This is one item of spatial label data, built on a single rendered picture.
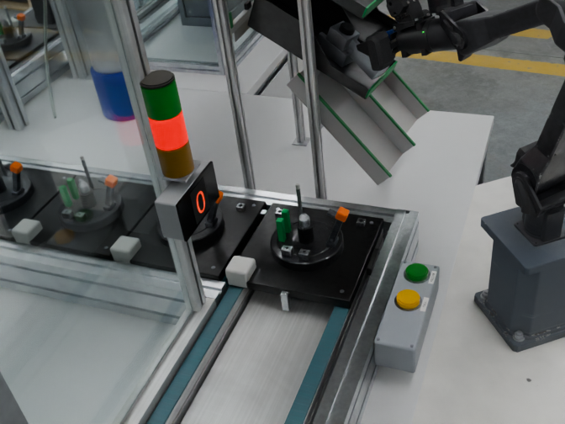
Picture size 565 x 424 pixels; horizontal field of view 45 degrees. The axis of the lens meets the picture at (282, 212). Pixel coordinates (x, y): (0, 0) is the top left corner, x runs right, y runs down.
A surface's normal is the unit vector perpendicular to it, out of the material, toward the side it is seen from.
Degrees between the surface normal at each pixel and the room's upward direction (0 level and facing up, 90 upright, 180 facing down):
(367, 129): 45
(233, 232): 0
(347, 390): 0
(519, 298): 90
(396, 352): 90
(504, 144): 0
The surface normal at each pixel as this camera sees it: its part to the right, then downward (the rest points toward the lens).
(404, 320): -0.11, -0.79
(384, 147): 0.53, -0.39
